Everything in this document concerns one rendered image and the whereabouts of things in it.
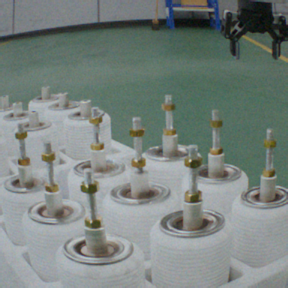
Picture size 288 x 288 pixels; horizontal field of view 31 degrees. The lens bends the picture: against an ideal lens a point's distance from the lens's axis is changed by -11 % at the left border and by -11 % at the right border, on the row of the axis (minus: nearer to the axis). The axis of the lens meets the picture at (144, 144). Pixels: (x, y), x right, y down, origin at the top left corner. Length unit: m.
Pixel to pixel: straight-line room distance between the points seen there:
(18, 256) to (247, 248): 0.30
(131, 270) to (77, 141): 0.59
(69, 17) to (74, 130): 5.97
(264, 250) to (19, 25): 6.64
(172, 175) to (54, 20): 6.31
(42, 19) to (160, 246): 6.57
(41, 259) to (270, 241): 0.29
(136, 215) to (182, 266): 0.12
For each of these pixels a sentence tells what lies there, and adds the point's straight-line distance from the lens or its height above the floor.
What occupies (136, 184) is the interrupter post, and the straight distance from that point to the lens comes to 0.71.
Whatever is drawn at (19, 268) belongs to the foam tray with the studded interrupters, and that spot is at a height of 0.18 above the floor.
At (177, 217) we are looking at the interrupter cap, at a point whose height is 0.25.
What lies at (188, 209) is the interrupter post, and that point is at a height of 0.27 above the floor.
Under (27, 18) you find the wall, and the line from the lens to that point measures 7.15.
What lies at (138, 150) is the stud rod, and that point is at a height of 0.31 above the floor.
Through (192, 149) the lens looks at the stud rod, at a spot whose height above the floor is 0.34.
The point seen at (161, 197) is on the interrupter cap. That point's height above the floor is 0.26.
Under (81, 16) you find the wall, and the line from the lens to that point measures 7.04.
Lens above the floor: 0.52
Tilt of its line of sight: 16 degrees down
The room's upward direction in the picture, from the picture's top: 3 degrees counter-clockwise
